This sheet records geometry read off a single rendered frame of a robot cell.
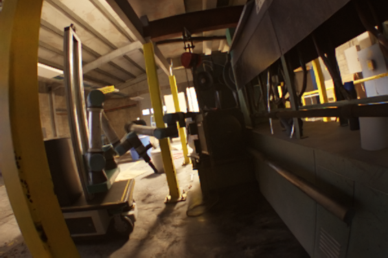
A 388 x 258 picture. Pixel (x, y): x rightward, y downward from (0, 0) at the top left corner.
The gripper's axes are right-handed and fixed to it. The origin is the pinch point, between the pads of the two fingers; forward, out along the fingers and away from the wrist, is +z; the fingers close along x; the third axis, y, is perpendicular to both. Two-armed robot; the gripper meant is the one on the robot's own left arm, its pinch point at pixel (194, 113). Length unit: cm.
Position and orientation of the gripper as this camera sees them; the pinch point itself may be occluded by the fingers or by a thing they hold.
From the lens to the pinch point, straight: 168.0
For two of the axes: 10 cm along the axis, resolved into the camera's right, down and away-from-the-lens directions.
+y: -1.9, -9.8, 0.3
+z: 6.9, -1.0, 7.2
